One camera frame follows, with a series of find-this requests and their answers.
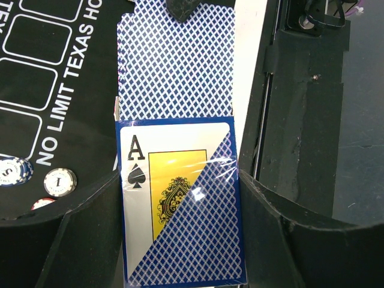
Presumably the red poker chip stack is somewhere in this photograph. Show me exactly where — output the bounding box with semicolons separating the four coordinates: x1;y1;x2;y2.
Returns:
31;197;56;211

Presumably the blue poker chip stack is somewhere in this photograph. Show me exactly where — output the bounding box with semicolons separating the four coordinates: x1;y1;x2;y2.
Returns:
1;157;34;187

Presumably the grey poker chip stack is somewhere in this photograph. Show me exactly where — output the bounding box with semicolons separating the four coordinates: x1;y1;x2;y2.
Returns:
43;168;77;197

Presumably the blue backed playing cards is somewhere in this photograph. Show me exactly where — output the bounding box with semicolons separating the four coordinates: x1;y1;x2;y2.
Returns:
117;1;235;121

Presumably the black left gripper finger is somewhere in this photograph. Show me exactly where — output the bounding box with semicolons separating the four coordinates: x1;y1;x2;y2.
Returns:
166;0;201;23
239;170;383;287
1;171;122;287

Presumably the blue playing card deck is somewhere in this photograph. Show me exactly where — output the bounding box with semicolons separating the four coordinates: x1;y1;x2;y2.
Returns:
115;113;247;287

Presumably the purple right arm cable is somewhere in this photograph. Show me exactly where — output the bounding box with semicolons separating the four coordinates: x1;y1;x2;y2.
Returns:
344;0;365;16

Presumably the black poker felt mat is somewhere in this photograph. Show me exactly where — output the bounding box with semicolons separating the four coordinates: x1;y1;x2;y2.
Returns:
0;0;238;221

